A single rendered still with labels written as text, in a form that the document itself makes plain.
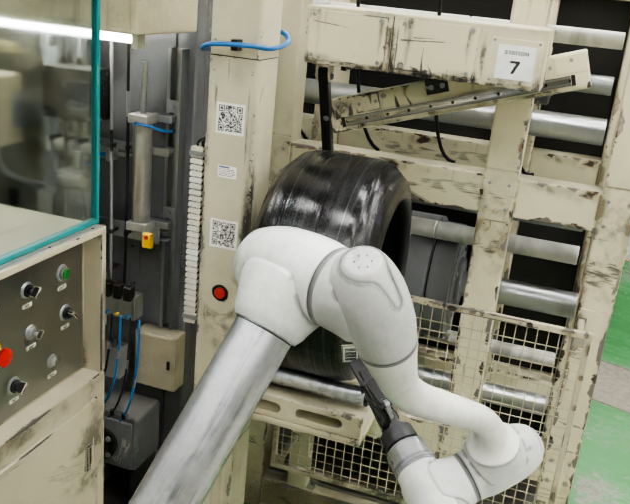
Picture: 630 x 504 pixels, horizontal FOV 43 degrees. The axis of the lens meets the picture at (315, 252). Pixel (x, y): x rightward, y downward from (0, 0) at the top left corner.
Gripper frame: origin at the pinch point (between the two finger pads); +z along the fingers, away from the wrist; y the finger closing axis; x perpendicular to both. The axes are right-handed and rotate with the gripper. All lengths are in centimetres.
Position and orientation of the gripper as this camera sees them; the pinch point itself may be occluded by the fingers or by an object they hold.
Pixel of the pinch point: (361, 373)
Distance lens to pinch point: 179.6
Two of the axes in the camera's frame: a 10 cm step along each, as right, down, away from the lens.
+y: 0.8, 6.8, 7.3
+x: 9.2, -3.4, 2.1
